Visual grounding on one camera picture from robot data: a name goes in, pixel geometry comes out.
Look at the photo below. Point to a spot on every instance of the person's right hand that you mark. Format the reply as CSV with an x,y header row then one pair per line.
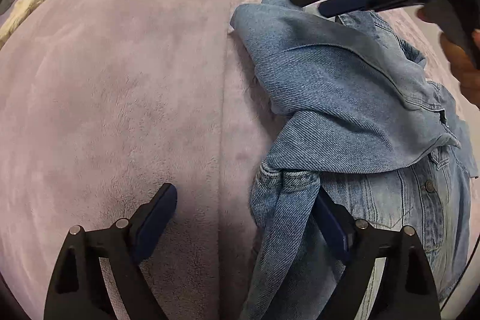
x,y
462,68

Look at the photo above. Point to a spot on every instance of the lilac plush blanket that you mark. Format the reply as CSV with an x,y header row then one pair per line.
x,y
102,101

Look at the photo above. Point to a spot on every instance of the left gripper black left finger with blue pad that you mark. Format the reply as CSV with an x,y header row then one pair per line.
x,y
77,289

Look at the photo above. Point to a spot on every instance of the blue denim jacket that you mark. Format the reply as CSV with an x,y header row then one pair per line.
x,y
366,125

